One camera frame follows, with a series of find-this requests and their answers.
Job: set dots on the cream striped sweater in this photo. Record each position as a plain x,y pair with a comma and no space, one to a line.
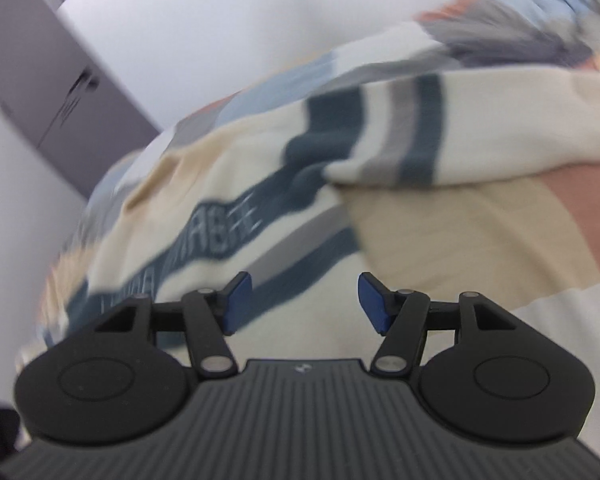
505,125

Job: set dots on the grey door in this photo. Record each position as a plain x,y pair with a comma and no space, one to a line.
30,60

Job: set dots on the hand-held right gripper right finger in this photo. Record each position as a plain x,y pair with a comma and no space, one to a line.
372,302

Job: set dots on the checked patchwork quilt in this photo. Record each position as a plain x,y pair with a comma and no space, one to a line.
480,220

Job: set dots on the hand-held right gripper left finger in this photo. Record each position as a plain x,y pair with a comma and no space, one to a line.
237,302

